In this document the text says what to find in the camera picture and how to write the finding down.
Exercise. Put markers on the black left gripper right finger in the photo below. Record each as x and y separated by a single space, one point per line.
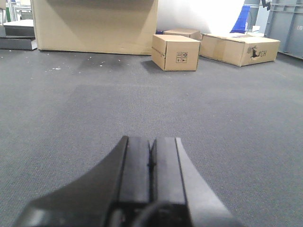
176 180

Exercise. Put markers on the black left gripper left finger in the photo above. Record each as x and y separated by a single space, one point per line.
120 180

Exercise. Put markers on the small cardboard box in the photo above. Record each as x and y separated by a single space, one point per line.
175 52

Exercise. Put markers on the large flat cardboard box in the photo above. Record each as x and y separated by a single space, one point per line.
239 49

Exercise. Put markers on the middle cardboard box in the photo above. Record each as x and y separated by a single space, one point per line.
194 34

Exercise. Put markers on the big cardboard box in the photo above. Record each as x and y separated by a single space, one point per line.
100 26

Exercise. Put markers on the blue object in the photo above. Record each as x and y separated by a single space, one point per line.
240 24

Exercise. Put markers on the long dark grey platform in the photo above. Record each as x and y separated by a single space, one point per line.
18 35

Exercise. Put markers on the grey plastic crate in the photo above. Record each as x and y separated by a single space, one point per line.
285 23

